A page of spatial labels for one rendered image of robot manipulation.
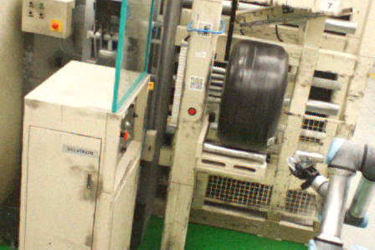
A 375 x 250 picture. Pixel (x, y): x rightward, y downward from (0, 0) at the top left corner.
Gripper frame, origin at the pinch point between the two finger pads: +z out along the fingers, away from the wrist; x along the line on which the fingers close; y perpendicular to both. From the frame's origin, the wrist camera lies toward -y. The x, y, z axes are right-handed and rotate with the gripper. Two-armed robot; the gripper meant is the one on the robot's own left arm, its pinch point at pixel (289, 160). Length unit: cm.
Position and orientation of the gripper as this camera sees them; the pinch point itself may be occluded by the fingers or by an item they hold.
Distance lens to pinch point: 269.1
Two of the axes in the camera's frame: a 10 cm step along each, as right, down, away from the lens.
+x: -8.4, 3.7, -4.0
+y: -0.6, -7.9, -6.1
